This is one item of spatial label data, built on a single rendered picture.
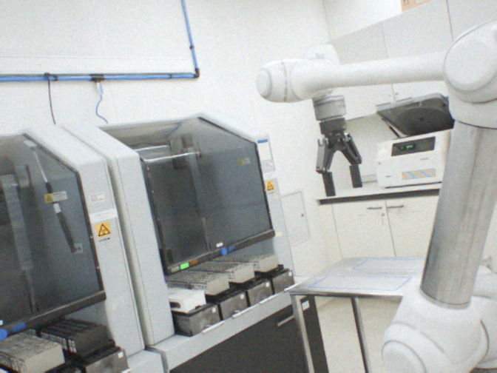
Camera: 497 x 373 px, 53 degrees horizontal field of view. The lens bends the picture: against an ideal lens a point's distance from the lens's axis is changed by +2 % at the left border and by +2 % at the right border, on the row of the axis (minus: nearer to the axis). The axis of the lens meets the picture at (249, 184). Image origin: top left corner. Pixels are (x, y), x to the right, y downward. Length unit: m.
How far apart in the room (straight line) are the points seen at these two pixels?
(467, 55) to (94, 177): 1.27
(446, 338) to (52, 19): 2.66
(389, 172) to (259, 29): 1.55
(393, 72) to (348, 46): 3.17
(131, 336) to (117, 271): 0.24
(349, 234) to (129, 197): 2.69
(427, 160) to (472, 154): 2.78
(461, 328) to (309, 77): 0.66
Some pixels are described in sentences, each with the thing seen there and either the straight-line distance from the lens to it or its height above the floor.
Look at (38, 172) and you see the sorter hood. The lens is 1.74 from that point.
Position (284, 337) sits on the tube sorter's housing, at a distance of 2.24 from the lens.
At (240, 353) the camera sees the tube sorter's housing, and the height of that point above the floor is 0.58.
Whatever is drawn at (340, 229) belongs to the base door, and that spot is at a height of 0.59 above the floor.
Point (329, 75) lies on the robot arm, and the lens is 1.23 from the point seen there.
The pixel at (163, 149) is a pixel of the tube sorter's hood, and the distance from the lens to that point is 2.01.
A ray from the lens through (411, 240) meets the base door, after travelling 3.95.
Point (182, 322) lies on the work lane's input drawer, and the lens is 1.93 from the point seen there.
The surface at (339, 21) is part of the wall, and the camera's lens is 4.86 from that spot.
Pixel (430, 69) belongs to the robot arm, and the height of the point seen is 1.45.
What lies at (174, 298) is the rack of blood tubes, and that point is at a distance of 1.96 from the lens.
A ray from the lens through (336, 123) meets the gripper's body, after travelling 1.41.
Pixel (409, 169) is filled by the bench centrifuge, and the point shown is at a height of 1.03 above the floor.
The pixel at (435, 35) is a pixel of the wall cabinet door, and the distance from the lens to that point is 4.03.
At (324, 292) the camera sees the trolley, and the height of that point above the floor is 0.82.
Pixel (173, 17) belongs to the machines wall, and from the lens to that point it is 3.63.
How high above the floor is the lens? 1.34
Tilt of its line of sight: 3 degrees down
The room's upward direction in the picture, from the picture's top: 11 degrees counter-clockwise
